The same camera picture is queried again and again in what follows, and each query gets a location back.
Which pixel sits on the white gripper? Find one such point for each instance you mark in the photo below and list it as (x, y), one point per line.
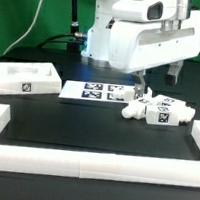
(150, 33)

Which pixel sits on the white square tabletop part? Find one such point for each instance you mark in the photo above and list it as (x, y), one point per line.
(29, 78)

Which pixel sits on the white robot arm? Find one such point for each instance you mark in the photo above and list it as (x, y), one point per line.
(98, 36)

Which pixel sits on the white tag sheet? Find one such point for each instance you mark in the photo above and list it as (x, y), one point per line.
(90, 91)

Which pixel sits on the black pole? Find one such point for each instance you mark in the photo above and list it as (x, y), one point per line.
(72, 46)

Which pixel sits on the white U-shaped obstacle fence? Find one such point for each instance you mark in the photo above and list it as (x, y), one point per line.
(112, 167)

